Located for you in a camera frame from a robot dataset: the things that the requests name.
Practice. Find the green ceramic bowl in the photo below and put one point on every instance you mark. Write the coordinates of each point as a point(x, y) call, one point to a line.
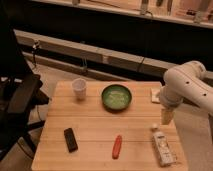
point(116, 97)

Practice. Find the small white sponge block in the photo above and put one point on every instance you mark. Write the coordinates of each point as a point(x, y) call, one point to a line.
point(155, 95)

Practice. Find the black rectangular remote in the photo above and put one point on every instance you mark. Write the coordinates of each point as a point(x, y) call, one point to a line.
point(70, 140)

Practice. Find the wooden table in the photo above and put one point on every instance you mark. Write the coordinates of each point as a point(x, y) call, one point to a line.
point(96, 129)

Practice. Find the white paper cup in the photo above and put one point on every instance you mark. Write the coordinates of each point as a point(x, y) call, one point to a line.
point(79, 88)

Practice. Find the red orange marker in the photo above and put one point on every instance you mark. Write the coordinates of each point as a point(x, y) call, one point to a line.
point(117, 147)

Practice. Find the black chair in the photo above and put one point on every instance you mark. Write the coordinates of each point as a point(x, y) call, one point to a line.
point(19, 92)

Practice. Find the tan wooden pusher block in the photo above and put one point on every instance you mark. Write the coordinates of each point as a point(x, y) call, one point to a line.
point(166, 116)

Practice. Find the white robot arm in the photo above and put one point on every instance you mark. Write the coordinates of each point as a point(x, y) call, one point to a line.
point(185, 81)

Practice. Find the white tube bottle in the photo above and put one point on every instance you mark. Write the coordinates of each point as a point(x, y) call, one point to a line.
point(163, 151)

